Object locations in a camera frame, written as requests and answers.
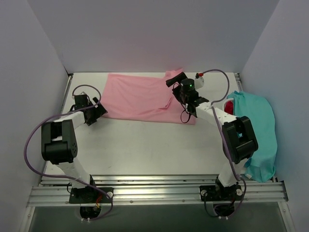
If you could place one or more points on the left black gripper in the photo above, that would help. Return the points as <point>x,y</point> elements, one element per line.
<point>95,111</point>

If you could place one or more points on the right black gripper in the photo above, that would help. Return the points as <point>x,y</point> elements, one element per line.
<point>177,79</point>

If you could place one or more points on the pink t shirt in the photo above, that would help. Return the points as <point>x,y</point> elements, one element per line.
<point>142,98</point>

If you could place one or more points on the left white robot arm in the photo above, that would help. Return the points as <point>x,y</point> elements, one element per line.
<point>59,144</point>

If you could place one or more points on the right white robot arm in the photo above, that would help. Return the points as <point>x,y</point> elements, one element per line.
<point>237,134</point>

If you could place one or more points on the white laundry basket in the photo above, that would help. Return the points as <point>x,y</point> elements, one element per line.
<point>225,102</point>

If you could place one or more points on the red garment in basket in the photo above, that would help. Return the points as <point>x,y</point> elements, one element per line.
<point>229,107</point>

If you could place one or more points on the teal t shirt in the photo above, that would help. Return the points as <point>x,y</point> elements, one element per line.
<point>261,166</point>

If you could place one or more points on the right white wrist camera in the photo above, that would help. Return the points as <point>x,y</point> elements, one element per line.
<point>199,80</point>

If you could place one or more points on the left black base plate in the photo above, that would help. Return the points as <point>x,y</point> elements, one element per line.
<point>89,195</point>

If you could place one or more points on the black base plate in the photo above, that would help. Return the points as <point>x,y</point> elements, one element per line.
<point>211,193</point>
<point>89,195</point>

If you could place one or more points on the aluminium mounting rail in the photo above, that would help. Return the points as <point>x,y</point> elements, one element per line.
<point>153,190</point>

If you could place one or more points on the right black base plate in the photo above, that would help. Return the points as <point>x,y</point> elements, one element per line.
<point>211,193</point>

